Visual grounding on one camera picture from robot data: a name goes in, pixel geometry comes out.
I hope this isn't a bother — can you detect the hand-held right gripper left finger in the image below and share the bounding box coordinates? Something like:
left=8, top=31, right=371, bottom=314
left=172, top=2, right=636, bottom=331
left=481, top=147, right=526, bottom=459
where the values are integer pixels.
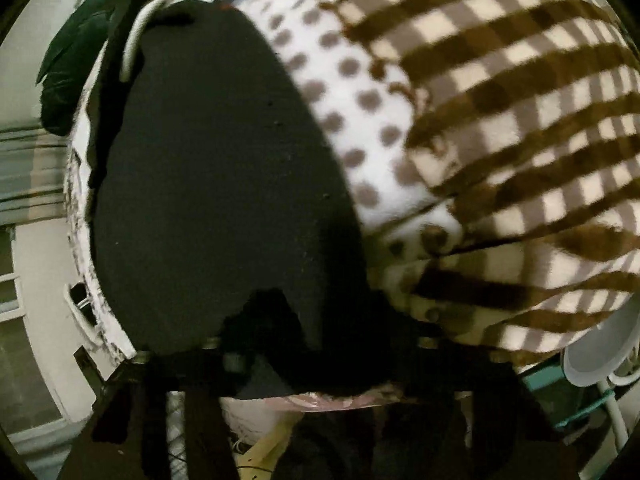
left=60, top=289, right=321, bottom=480

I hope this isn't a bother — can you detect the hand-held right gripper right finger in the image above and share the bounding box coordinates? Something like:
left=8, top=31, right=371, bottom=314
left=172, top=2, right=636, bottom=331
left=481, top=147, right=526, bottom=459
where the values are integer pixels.
left=360, top=305, right=581, bottom=480

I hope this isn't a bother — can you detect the black shorts white waistband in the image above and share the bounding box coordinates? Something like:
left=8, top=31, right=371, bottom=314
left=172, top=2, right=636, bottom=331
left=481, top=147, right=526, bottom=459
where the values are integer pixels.
left=85, top=0, right=401, bottom=401

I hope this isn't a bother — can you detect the pink floral sheet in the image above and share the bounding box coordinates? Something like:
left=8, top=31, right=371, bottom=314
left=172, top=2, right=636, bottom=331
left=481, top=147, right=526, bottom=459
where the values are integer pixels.
left=270, top=389, right=403, bottom=415

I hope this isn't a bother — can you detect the white cloth bundle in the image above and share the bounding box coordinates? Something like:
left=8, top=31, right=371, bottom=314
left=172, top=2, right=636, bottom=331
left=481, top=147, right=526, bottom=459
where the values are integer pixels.
left=220, top=399, right=282, bottom=456

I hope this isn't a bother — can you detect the light wooden slat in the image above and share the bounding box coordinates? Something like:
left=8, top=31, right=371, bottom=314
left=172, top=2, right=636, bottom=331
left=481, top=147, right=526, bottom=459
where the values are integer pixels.
left=239, top=414, right=302, bottom=472

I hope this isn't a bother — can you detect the teal metal rack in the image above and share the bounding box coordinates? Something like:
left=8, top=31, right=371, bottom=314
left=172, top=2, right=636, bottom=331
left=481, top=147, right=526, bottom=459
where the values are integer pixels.
left=520, top=364, right=621, bottom=431

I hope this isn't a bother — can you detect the window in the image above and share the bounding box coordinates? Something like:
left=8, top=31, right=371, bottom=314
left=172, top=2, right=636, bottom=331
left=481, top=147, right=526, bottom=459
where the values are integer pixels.
left=0, top=230, right=66, bottom=436

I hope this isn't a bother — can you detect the brown checkered blanket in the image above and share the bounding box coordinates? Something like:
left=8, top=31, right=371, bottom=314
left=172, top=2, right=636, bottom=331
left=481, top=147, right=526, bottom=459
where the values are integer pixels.
left=327, top=0, right=640, bottom=368

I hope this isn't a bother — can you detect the grey-green striped curtain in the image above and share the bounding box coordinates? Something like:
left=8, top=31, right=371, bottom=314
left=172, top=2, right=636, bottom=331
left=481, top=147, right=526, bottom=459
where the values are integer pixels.
left=0, top=124, right=72, bottom=227

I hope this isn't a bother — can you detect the dark green blanket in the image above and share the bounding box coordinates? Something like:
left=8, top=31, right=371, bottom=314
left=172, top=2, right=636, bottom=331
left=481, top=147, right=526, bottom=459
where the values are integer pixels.
left=35, top=0, right=132, bottom=137

